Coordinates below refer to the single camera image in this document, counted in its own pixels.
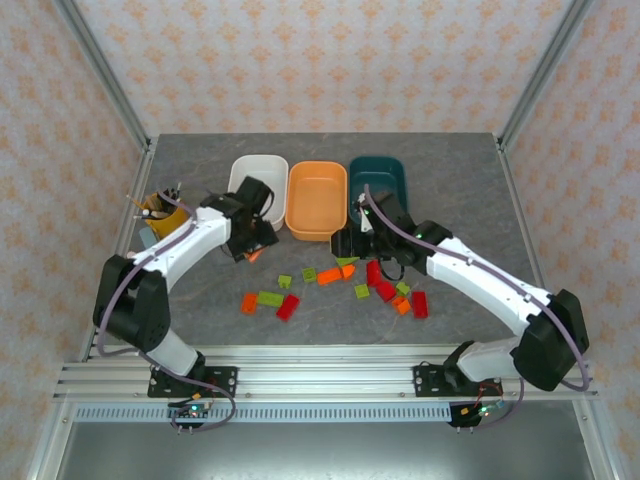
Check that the small green lego brick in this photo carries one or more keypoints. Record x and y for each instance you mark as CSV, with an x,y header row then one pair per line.
x,y
402,288
285,281
362,291

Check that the long green lego brick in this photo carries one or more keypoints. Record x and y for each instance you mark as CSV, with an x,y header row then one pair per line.
x,y
347,261
270,299

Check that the green lego with round hole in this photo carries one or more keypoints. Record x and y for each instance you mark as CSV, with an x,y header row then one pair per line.
x,y
309,274

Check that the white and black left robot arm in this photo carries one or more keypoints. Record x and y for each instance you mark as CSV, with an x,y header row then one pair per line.
x,y
200,235

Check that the orange roof-shaped lego brick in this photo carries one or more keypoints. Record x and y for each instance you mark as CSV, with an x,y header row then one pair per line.
x,y
348,271

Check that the orange plastic bin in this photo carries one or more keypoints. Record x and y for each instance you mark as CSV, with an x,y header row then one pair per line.
x,y
315,200

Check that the white plastic bin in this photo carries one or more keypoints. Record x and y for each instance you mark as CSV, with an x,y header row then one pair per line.
x,y
260,167

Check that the long orange lego brick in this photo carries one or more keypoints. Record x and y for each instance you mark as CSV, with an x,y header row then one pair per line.
x,y
328,276

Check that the yellow pen cup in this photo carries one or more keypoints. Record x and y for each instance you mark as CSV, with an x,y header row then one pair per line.
x,y
167,225

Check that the black pen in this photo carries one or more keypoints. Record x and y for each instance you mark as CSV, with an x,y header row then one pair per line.
x,y
176,194

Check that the teal plastic bin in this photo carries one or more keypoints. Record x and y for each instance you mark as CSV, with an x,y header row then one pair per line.
x,y
380,167

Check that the brown wooden stick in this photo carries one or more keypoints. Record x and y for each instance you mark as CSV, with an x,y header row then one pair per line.
x,y
159,201

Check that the white marker pen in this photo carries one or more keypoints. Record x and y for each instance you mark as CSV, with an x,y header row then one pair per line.
x,y
152,214

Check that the light blue block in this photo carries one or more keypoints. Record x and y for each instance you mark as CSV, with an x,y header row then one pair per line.
x,y
147,236

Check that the pencil with white tip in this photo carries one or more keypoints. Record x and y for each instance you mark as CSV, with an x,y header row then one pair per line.
x,y
137,201

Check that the small circuit board with LED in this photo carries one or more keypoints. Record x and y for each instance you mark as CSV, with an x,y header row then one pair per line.
x,y
475,412
192,412

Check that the grey sheet metal panel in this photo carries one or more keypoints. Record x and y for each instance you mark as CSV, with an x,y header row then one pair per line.
x,y
325,452

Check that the aluminium table side rail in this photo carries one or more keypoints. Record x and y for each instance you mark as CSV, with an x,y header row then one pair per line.
x,y
135,200
525,240

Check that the wide aluminium base rail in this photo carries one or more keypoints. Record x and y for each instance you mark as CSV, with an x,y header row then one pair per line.
x,y
325,375

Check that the aluminium frame post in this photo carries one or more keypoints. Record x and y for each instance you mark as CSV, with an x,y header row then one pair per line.
x,y
540,70
107,80

